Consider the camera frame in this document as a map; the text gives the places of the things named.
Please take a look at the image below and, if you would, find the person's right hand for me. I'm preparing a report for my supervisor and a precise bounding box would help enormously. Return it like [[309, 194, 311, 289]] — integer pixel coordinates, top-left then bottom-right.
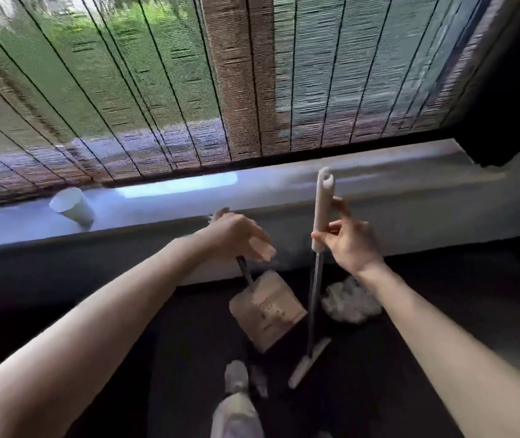
[[312, 198, 387, 277]]

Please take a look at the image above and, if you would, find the person's left hand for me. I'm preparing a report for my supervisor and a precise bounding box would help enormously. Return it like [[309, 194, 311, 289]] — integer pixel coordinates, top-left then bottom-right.
[[197, 213, 277, 263]]

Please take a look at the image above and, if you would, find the white long-handled broom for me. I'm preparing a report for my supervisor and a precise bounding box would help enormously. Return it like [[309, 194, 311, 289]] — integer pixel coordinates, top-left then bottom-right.
[[287, 167, 336, 389]]

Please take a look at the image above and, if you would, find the beige long-handled dustpan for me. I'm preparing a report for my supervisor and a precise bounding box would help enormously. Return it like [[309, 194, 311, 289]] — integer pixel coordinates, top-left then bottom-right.
[[209, 208, 309, 354]]

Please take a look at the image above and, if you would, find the person's right forearm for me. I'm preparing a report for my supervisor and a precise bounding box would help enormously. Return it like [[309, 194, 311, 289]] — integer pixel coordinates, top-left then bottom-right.
[[359, 262, 520, 438]]

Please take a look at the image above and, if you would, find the person's left forearm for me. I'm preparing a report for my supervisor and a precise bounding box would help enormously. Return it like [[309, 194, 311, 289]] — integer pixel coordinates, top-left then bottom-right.
[[0, 231, 207, 438]]

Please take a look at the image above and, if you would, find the white crumpled cloth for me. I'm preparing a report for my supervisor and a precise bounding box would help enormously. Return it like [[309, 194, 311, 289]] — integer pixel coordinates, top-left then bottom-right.
[[321, 275, 384, 325]]

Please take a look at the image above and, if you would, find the white window sill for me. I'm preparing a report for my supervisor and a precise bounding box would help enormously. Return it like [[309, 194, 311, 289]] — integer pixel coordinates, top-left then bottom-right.
[[0, 138, 508, 252]]

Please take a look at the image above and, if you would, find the white plastic bottle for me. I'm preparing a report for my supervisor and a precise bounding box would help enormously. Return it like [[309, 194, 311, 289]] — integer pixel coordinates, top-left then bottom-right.
[[210, 360, 266, 438]]

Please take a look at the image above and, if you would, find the white paper cup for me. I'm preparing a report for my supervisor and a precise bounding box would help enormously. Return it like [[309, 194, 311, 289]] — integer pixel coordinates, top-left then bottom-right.
[[49, 187, 95, 228]]

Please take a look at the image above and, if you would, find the woven bamboo window blind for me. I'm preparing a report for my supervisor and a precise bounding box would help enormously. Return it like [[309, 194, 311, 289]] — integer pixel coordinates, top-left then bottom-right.
[[0, 0, 511, 211]]

